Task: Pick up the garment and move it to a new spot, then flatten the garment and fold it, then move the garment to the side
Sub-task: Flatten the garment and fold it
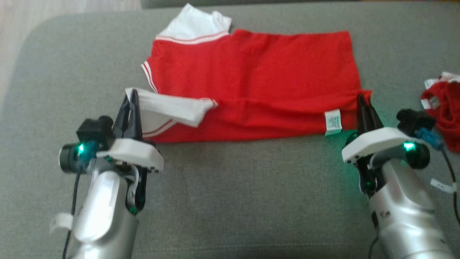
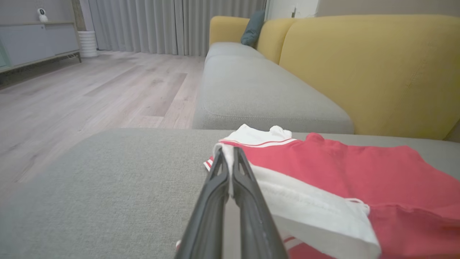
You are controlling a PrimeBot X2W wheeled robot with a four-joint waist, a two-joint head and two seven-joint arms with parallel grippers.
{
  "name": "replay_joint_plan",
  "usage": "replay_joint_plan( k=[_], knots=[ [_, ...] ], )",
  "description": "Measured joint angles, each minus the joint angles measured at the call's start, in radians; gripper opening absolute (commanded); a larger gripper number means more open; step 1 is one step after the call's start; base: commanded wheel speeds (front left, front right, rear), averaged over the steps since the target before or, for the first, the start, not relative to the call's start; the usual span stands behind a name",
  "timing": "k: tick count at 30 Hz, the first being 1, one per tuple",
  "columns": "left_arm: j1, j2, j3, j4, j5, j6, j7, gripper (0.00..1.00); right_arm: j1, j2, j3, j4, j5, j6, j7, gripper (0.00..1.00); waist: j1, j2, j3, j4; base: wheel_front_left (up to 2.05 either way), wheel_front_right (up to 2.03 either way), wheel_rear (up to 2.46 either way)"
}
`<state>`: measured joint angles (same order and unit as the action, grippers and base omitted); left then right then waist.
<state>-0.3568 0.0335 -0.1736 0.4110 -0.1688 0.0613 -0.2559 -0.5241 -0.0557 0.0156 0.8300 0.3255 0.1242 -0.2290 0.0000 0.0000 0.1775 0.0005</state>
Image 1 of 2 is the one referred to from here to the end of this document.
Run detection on thin black arm cable loop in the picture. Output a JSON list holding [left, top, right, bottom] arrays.
[[367, 236, 381, 259]]

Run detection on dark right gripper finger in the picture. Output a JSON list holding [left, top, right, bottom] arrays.
[[367, 103, 384, 133], [356, 94, 371, 136]]

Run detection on white cable tag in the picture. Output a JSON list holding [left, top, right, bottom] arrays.
[[430, 179, 455, 193], [50, 213, 74, 232]]

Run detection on black left camera cable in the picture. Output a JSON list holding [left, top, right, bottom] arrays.
[[63, 162, 86, 259]]

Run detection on red shorts with white stripes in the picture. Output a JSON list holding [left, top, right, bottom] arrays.
[[420, 71, 460, 153]]

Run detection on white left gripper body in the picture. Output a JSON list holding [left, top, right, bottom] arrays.
[[96, 138, 164, 215]]

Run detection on black cable with blue plug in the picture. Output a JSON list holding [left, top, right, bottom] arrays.
[[416, 128, 460, 226]]

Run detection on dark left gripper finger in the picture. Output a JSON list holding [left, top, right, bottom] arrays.
[[113, 94, 132, 139], [129, 89, 144, 141]]

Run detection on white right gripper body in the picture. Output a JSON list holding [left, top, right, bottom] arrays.
[[341, 127, 428, 196]]

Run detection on red jersey with white sleeves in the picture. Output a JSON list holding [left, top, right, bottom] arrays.
[[125, 4, 372, 144]]

